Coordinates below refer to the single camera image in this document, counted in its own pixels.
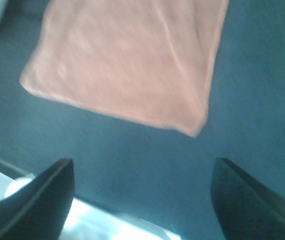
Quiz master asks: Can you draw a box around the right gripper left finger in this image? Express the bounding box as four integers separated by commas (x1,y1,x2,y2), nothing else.
0,158,75,240

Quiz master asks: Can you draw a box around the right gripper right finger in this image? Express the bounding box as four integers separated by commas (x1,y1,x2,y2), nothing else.
210,158,285,240

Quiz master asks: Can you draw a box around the brown towel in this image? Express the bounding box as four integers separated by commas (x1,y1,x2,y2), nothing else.
19,0,229,137

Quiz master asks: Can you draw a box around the white slotted storage basket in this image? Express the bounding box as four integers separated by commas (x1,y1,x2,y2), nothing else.
0,161,181,240

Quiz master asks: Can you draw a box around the black fabric table mat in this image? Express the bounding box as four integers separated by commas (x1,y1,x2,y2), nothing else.
0,0,285,240

